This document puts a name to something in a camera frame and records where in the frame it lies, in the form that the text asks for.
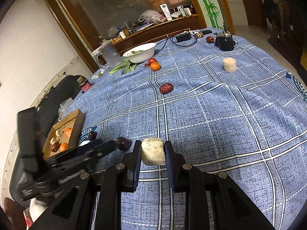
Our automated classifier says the pink box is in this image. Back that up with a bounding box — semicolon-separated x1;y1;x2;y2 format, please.
80;76;92;93

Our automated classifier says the black container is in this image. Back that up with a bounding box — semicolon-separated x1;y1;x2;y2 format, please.
214;32;234;52

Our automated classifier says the white plastic bag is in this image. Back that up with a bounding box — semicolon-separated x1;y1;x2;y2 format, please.
138;10;166;25

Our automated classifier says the black backpack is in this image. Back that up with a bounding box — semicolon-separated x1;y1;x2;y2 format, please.
262;0;286;30

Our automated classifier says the black power cable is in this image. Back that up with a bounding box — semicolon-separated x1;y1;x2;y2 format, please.
155;30;217;53

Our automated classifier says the wooden cabinet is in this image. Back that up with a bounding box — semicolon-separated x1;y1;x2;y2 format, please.
39;0;234;73

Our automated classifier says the clear glass pitcher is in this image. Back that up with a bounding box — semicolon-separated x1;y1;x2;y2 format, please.
96;42;122;69

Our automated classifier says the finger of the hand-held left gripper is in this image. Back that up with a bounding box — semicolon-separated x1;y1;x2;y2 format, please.
44;140;117;171
15;158;99;202

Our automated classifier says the white enamel basin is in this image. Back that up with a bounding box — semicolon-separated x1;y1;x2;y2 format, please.
123;42;157;64

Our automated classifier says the blue plaid tablecloth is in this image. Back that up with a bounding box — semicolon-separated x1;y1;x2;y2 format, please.
71;27;307;230

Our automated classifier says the black power adapter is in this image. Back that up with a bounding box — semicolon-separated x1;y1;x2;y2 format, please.
175;33;192;43

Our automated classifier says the green leafy vegetable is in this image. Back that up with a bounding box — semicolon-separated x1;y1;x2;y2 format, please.
108;61;137;75

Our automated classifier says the white tube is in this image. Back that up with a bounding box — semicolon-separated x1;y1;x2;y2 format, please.
160;3;172;21

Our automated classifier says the dark brown jujube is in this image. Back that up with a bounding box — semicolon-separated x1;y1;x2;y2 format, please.
116;136;132;151

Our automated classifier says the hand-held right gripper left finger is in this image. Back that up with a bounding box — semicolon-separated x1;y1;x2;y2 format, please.
29;140;142;230

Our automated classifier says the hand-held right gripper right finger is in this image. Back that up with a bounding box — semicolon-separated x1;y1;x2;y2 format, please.
164;140;277;230

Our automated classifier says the brown cardboard box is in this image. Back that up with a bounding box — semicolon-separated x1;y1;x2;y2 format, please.
42;109;85;160

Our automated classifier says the green bamboo wall decal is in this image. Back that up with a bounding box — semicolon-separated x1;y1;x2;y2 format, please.
193;0;224;30

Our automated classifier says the clear plastic bag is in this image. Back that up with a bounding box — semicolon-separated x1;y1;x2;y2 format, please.
58;98;75;119

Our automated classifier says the black chair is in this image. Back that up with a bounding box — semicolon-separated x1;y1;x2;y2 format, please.
35;75;82;137

